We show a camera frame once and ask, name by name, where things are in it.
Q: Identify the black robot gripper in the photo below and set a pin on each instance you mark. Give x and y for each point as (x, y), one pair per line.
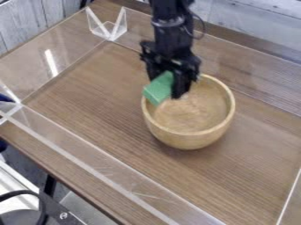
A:
(167, 53)

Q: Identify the green rectangular block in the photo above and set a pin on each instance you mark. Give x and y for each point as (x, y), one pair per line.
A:
(156, 91)

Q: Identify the light brown wooden bowl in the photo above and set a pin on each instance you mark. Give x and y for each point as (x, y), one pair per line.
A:
(192, 121)

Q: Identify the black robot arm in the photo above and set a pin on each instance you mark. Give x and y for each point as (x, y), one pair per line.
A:
(175, 12)

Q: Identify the blue object at left edge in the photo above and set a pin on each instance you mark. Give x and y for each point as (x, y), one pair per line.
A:
(4, 98)

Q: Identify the black table leg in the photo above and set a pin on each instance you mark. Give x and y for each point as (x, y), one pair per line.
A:
(49, 185)

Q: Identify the clear acrylic tray enclosure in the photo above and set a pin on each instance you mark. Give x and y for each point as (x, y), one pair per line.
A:
(74, 121)

